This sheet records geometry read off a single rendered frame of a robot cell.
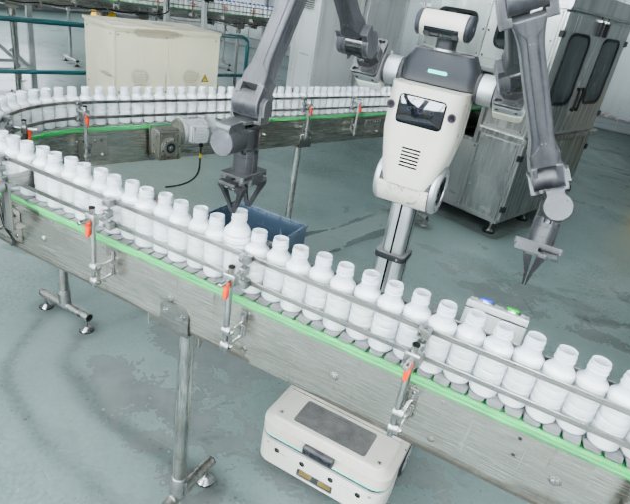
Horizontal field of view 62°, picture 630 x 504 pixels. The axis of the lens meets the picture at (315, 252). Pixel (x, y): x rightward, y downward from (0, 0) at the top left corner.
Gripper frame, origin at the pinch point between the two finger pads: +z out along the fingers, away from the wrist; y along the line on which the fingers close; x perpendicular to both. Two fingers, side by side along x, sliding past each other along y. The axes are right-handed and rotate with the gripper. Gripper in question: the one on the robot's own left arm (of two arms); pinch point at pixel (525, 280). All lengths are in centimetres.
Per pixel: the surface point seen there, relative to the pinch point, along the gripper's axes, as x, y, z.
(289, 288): -17, -48, 19
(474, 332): -18.0, -5.5, 12.2
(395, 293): -19.2, -23.2, 10.4
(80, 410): 34, -143, 113
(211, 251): -18, -71, 17
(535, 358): -17.9, 6.7, 12.6
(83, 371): 50, -161, 107
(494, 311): -3.8, -3.7, 8.6
